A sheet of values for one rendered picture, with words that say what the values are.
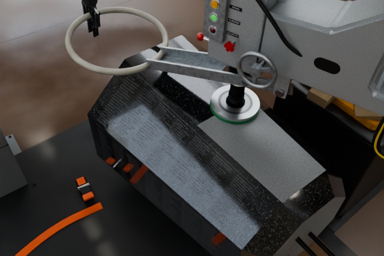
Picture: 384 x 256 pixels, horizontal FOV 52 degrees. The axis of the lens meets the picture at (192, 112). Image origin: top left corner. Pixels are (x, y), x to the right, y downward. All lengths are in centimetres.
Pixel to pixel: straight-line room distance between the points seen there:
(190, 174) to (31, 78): 197
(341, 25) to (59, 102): 226
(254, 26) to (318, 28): 20
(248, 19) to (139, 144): 81
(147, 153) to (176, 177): 19
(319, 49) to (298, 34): 8
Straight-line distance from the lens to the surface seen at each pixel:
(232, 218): 157
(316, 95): 192
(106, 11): 212
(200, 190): 163
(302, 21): 127
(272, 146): 163
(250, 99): 175
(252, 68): 134
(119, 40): 353
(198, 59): 177
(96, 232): 236
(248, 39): 136
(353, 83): 132
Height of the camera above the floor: 210
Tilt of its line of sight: 47 degrees down
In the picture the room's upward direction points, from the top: 2 degrees clockwise
